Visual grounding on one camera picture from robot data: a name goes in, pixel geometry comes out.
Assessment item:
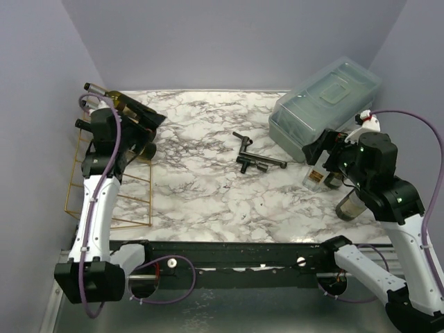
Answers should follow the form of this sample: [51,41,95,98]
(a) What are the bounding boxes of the gold wire wine rack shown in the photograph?
[65,91,138,234]

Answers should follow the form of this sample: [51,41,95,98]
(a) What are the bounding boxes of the dark metal lever corkscrew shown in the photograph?
[232,131,288,169]

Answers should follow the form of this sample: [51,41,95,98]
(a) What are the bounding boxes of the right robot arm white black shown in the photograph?
[302,130,443,332]

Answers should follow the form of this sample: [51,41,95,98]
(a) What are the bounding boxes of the clear square glass bottle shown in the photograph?
[302,151,330,192]

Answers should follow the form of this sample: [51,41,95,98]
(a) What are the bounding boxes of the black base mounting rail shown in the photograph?
[71,239,389,291]

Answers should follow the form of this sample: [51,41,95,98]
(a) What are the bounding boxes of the green wine bottle white label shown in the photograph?
[74,118,157,162]

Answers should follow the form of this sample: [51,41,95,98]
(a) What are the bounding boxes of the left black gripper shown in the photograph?
[116,101,165,153]

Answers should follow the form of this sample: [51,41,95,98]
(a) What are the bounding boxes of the green wine bottle silver neck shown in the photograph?
[83,83,139,112]

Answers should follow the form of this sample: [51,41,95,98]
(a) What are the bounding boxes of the black T-handle corkscrew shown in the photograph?
[236,155,268,174]

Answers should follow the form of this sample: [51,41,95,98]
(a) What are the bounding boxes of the green wine bottle near arm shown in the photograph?
[335,189,367,221]

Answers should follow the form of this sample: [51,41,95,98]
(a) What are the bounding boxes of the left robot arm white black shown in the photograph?
[54,101,165,304]

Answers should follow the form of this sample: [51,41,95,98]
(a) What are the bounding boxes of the clear plastic storage box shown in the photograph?
[268,57,382,163]

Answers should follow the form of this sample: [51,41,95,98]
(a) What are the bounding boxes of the green wine bottle behind gripper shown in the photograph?
[324,172,343,189]

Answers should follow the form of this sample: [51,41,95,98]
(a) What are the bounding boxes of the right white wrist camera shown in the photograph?
[345,110,380,144]

